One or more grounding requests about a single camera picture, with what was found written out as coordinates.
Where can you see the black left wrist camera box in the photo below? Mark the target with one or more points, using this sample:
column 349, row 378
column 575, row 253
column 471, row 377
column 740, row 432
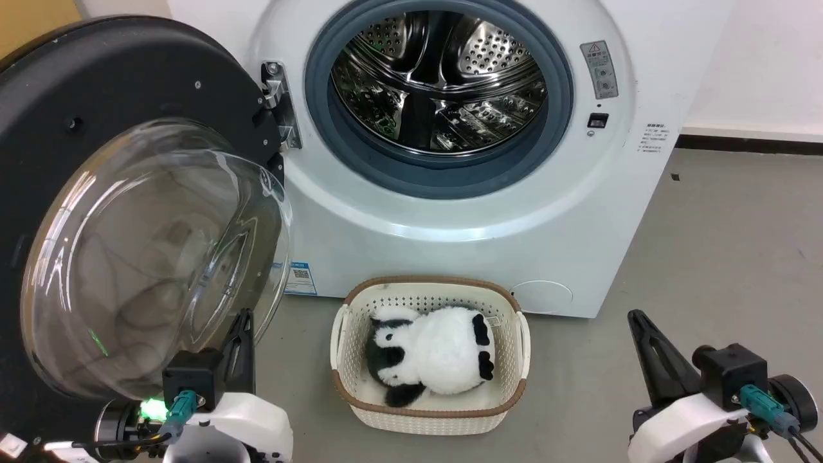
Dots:
column 193, row 379

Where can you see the black and white panda plush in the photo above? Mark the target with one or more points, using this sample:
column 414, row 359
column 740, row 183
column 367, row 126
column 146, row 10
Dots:
column 443, row 350

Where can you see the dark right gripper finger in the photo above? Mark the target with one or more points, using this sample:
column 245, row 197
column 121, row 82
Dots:
column 678, row 370
column 649, row 366

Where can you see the metal door hinge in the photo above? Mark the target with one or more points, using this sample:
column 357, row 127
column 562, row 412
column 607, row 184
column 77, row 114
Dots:
column 283, row 103

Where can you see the yellow wooden panel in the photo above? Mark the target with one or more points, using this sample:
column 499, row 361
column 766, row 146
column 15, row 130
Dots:
column 35, row 19

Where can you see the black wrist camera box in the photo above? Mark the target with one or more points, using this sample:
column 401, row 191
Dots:
column 733, row 376
column 193, row 379

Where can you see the steel washer drum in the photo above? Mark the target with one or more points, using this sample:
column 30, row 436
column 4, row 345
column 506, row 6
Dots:
column 437, row 77

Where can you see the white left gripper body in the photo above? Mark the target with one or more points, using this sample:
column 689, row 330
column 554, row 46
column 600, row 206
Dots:
column 244, row 427

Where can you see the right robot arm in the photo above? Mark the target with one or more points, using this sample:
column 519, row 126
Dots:
column 794, row 402

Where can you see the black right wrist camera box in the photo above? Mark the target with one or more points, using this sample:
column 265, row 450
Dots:
column 733, row 376

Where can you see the black wall baseboard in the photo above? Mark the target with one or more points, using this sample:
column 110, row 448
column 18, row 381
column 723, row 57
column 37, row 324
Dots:
column 749, row 143

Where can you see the white front-load washing machine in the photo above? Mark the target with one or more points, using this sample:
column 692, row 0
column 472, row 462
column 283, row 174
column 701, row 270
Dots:
column 488, row 231

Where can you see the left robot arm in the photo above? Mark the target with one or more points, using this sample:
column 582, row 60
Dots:
column 122, row 427

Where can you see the grey warning sticker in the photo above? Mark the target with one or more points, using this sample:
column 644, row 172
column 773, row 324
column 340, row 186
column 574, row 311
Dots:
column 599, row 69

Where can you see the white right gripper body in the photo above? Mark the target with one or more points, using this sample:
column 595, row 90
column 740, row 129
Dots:
column 681, row 431

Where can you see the black round washer door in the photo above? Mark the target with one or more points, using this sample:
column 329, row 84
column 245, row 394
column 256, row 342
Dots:
column 96, row 116

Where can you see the white laundry basket brown rim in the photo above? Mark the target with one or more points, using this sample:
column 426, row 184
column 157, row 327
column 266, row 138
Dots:
column 350, row 360

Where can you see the blue QR code sticker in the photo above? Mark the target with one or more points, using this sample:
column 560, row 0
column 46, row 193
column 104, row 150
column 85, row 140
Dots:
column 299, row 278

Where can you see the black door latch slot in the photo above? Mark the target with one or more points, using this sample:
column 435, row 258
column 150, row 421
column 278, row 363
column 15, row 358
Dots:
column 598, row 120

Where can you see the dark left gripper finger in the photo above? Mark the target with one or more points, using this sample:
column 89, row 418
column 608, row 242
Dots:
column 233, row 350
column 248, row 360

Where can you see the round white filter cover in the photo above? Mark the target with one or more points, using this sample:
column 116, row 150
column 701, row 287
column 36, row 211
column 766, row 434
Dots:
column 541, row 297

